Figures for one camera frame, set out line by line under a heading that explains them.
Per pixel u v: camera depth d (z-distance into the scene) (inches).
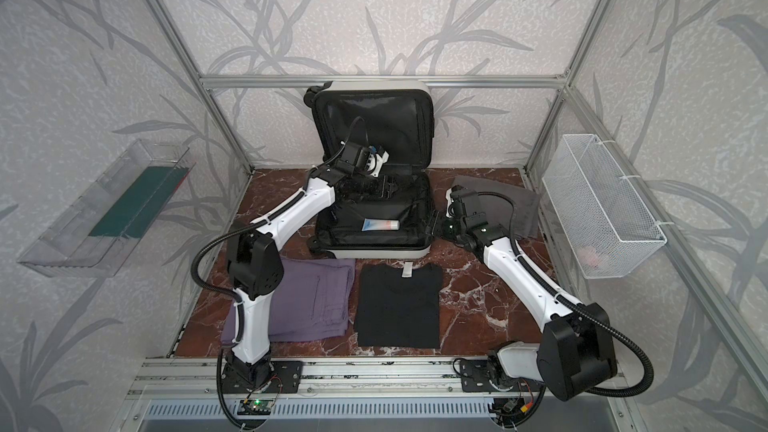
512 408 29.4
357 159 28.4
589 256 28.8
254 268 20.9
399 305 33.5
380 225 39.2
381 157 33.3
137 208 24.4
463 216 24.9
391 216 41.0
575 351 15.8
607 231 23.7
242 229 20.1
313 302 32.7
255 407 28.0
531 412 27.2
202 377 29.6
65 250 23.1
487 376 28.9
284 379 29.0
